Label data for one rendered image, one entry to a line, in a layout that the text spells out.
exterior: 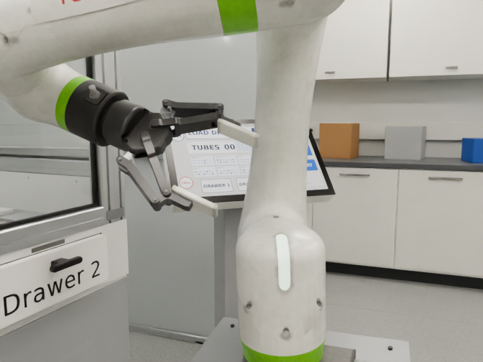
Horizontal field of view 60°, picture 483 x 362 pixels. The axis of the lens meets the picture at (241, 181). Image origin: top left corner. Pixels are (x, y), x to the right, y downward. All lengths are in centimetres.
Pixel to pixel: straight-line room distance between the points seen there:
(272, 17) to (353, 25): 312
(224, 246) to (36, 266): 63
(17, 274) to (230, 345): 41
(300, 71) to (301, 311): 37
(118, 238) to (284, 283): 61
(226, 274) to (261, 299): 81
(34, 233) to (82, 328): 27
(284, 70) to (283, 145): 12
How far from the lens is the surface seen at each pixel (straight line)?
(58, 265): 90
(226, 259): 137
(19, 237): 90
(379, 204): 328
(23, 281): 90
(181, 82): 221
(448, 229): 334
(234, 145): 133
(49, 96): 70
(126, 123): 64
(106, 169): 104
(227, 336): 84
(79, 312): 104
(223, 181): 124
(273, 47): 71
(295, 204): 72
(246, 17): 56
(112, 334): 115
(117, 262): 110
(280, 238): 58
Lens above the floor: 118
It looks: 8 degrees down
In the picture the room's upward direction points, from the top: straight up
